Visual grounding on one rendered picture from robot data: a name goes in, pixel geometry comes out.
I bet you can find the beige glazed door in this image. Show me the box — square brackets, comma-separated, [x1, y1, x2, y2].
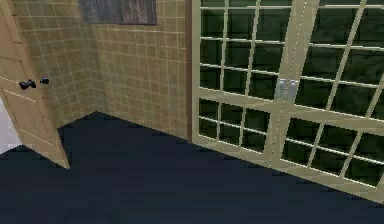
[268, 0, 384, 205]
[191, 0, 308, 169]

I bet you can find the light wooden room door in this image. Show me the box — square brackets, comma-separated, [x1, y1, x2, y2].
[0, 0, 71, 170]

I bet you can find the silver door handle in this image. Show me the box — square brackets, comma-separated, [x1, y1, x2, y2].
[286, 79, 299, 104]
[275, 78, 287, 100]

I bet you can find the grey framed wall picture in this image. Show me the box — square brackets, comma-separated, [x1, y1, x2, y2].
[77, 0, 158, 26]

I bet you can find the black door handle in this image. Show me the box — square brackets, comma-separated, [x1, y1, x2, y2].
[18, 76, 50, 91]

